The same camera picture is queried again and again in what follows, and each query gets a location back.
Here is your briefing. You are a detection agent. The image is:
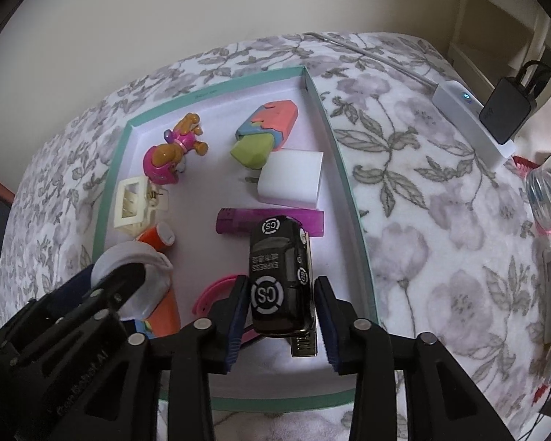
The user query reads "white charger block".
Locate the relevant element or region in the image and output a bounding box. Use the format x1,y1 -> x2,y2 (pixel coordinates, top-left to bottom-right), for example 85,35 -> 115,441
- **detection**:
245,149 -> 324,209

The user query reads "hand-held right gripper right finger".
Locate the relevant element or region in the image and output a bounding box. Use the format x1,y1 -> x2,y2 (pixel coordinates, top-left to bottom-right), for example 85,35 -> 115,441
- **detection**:
314,276 -> 515,441

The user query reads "white power strip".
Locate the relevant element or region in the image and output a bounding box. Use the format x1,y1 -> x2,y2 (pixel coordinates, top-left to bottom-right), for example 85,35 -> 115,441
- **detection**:
432,80 -> 517,166

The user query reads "black cable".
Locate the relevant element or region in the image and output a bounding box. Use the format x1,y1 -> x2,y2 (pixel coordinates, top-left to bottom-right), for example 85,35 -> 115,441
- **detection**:
516,59 -> 551,97

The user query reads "grey floral blanket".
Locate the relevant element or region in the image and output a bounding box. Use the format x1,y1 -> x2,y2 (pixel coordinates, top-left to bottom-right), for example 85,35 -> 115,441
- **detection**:
0,31 -> 551,441

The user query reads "purple lighter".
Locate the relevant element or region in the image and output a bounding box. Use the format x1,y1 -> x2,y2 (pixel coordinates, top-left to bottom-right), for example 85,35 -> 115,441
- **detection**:
216,208 -> 325,238

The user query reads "pink toy car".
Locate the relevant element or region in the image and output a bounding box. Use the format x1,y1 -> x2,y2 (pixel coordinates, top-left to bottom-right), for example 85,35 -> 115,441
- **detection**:
192,273 -> 258,350

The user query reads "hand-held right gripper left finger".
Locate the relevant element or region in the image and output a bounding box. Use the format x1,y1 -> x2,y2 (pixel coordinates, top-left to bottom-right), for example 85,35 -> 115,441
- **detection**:
129,276 -> 250,441

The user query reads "white shelf unit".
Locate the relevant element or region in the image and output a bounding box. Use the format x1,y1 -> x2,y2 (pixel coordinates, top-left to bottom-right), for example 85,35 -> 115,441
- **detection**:
450,0 -> 551,83

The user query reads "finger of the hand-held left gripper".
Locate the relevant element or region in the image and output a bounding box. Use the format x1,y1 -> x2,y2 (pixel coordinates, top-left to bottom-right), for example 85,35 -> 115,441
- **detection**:
59,263 -> 148,332
37,264 -> 97,315

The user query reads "clear plastic bottle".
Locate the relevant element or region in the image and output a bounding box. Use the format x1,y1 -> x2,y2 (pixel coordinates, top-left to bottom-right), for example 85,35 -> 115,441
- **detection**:
526,140 -> 551,235

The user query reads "red small bottle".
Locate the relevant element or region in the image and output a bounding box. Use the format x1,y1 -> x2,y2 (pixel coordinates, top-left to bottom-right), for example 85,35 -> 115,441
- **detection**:
135,221 -> 176,253

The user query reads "black toy car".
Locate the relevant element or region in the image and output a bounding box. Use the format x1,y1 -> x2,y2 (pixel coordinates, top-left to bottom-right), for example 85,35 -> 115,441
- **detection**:
247,214 -> 314,336

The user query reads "green-edged white box tray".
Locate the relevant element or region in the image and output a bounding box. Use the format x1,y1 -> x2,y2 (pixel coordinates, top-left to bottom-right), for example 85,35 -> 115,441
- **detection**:
92,65 -> 378,412

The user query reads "orange blue toy block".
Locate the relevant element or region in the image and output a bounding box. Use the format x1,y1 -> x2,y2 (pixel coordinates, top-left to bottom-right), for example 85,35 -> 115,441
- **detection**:
133,289 -> 181,338

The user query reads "gold patterned lighter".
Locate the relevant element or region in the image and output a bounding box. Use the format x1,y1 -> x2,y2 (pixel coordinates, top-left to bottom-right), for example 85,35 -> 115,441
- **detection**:
290,230 -> 320,358

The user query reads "pink blue toy block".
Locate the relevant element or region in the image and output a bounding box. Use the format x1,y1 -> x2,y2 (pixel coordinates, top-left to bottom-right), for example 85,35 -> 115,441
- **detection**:
231,100 -> 299,171

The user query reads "pink dog toy figure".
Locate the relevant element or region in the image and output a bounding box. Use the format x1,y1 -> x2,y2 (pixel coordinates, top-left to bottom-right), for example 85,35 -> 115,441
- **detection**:
142,112 -> 209,187

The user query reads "black power adapter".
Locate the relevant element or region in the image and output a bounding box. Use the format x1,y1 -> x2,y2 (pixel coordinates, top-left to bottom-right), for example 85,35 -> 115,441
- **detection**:
480,77 -> 538,145

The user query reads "cream plastic toy frame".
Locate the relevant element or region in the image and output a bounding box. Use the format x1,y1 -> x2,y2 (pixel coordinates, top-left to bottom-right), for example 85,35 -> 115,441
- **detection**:
115,177 -> 172,235

